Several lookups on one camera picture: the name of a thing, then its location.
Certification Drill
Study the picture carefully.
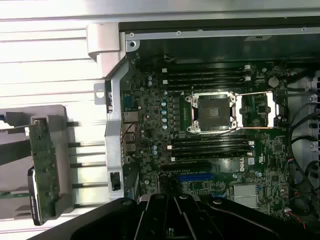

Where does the silver chipset heatsink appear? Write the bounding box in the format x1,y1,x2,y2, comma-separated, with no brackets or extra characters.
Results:
233,184,259,209

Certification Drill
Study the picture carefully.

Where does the blue expansion slot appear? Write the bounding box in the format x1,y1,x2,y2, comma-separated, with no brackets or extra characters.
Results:
176,173,215,183

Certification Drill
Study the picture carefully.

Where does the black RAM slot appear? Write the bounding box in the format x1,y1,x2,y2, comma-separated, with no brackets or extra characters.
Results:
161,72,252,79
170,154,255,162
161,77,252,85
170,148,255,156
169,136,254,144
169,142,254,150
161,67,252,74
161,83,252,90

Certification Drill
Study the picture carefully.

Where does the green motherboard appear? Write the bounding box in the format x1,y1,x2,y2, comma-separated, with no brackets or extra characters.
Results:
119,59,291,216

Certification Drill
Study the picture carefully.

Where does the black expansion slot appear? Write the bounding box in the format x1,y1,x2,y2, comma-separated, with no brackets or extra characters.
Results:
161,161,213,172

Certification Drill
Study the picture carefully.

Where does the green RAM stick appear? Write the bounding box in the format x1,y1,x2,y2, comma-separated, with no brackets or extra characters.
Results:
0,190,30,200

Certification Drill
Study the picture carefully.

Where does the thin metal locking lever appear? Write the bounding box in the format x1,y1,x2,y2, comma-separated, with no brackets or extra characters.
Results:
231,91,275,97
234,126,287,131

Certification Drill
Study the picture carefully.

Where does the grey black PC case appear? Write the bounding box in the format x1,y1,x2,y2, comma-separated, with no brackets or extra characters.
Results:
93,16,320,218

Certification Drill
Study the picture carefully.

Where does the metal socket cover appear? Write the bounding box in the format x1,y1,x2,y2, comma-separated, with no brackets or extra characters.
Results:
236,91,280,130

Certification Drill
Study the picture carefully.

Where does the CPU socket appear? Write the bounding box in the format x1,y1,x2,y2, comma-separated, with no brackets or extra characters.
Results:
184,91,238,133

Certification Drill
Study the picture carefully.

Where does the grey parts rack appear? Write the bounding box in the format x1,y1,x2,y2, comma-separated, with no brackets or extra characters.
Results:
0,104,77,221

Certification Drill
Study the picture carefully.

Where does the perforated metal disk bay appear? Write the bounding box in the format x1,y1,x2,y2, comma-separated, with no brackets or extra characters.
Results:
306,74,320,161

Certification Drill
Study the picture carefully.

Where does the black wire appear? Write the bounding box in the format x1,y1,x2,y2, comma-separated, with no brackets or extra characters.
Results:
286,101,320,166

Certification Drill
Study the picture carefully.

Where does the light grey case corner bracket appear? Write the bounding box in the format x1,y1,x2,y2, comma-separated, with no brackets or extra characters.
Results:
86,23,121,79

